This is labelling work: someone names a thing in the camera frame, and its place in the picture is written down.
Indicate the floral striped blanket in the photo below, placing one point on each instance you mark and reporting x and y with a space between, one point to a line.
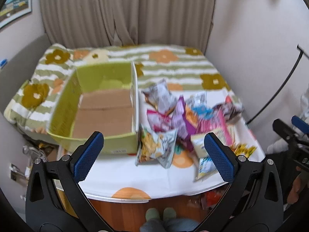
30 93

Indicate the blue white snack bag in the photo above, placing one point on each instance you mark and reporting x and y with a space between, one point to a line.
198 104

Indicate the cream cake snack bag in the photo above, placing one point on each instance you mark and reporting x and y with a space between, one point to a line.
197 141

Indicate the framed landscape picture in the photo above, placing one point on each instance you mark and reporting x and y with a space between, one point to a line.
14 9

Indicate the white fruit print tablecloth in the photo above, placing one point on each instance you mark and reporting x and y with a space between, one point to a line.
115 174

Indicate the white grey snack bag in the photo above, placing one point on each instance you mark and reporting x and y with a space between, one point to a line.
159 96

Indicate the white yellow chip bag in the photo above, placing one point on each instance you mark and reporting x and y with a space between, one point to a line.
156 147

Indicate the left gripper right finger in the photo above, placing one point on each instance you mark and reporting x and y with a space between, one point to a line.
253 200

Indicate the purple pork flavor chip bag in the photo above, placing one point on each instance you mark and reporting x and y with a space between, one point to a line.
184 128

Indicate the pink striped snack bag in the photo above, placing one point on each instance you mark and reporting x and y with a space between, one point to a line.
216 124

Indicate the person feet in socks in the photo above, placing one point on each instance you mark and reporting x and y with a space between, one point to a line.
153 213

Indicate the yellow snack packet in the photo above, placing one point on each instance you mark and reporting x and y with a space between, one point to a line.
243 149

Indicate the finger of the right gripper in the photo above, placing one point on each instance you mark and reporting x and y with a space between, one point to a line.
300 124

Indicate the beige curtain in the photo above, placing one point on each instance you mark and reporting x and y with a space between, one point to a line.
102 23

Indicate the person right hand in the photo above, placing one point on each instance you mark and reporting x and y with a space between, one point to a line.
298 185

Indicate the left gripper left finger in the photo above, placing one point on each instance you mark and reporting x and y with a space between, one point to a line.
55 201

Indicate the green cardboard box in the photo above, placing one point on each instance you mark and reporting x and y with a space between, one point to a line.
98 97

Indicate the small blue white packet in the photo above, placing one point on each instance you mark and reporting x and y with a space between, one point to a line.
205 167

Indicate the pink white marshmallow bag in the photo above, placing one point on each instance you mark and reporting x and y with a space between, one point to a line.
159 122

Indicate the dark brown anime snack bag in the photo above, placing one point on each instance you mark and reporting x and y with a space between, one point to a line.
229 110

